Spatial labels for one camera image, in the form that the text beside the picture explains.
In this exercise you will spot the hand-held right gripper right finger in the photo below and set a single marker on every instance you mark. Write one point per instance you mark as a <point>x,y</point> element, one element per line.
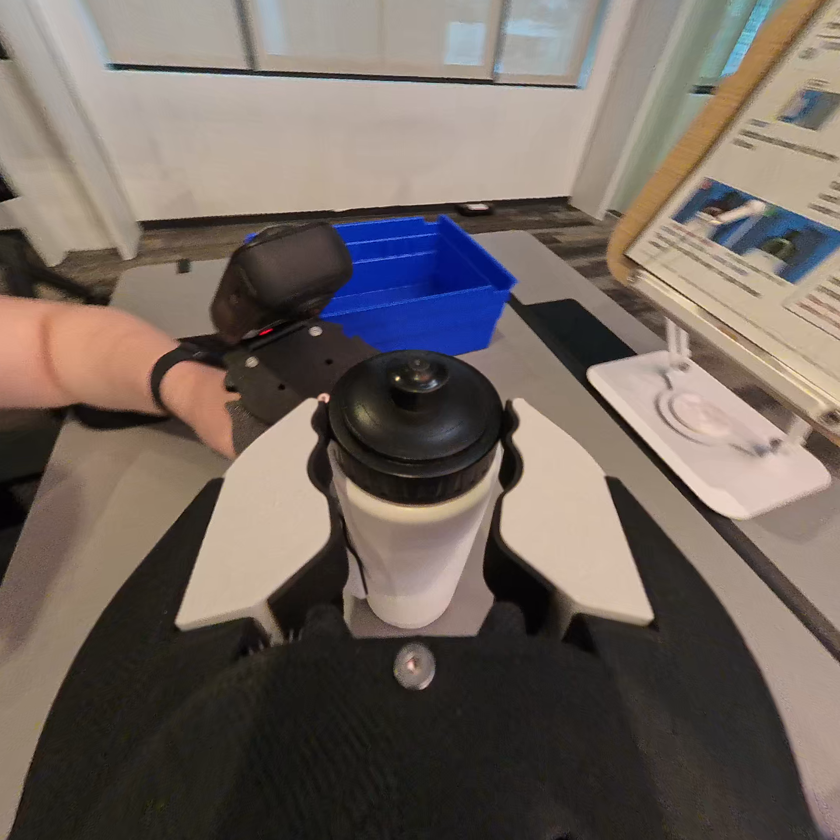
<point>564,525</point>

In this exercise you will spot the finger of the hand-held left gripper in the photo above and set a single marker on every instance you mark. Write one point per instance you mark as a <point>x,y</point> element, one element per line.
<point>355,581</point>

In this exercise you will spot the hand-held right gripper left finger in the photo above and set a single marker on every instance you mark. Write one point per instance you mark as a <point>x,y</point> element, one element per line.
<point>256,525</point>

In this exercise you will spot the white plastic bottle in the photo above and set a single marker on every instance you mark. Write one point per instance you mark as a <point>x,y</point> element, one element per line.
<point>413,564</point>

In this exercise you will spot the blue plastic bin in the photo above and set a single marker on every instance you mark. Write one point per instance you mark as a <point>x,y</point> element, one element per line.
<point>426,308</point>

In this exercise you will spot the black bottle lid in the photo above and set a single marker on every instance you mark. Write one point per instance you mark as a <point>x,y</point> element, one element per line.
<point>413,433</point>

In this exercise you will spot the person's left forearm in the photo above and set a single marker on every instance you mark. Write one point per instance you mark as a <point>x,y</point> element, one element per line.
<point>79,348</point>

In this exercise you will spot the person's left hand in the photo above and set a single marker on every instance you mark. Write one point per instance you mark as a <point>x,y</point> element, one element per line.
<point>197,400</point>

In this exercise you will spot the white stand base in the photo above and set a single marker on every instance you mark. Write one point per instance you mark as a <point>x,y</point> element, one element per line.
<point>623,387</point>

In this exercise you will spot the black wrist band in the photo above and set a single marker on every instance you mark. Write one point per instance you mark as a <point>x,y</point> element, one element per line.
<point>157,380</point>

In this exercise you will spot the black device on floor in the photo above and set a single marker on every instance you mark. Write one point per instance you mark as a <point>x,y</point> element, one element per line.
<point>476,209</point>

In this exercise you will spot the framed glass window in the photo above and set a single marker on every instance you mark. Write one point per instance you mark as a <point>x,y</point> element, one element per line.
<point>184,33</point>

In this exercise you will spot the printed instruction sheet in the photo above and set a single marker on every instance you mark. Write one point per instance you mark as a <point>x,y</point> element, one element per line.
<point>754,262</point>

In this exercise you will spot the wooden document board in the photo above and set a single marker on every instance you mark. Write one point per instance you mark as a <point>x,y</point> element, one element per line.
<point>656,184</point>

